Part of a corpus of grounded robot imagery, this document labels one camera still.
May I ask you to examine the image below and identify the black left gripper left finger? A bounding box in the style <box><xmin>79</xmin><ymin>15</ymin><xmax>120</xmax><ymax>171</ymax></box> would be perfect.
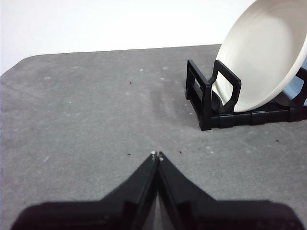
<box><xmin>11</xmin><ymin>151</ymin><xmax>159</xmax><ymax>230</ymax></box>

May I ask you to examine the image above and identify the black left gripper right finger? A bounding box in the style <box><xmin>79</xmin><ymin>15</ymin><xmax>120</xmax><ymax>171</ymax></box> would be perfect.
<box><xmin>157</xmin><ymin>151</ymin><xmax>303</xmax><ymax>230</ymax></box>

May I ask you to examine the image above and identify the black plate rack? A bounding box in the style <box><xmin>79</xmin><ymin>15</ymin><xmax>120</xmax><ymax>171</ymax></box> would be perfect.
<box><xmin>185</xmin><ymin>59</ymin><xmax>307</xmax><ymax>131</ymax></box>

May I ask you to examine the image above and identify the pale yellow cream plate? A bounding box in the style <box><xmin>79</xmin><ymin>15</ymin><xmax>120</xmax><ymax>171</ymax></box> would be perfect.
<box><xmin>211</xmin><ymin>0</ymin><xmax>307</xmax><ymax>113</ymax></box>

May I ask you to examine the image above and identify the light blue plate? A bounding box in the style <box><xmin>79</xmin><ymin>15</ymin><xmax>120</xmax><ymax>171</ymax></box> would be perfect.
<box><xmin>283</xmin><ymin>68</ymin><xmax>307</xmax><ymax>106</ymax></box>

